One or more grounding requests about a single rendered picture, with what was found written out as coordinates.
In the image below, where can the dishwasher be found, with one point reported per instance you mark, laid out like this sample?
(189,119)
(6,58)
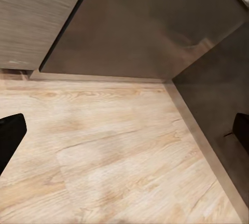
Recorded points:
(28,29)

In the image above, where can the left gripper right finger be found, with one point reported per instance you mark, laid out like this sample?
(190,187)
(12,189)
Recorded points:
(241,130)

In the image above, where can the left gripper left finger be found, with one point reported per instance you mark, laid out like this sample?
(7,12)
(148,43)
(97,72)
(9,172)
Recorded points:
(12,131)

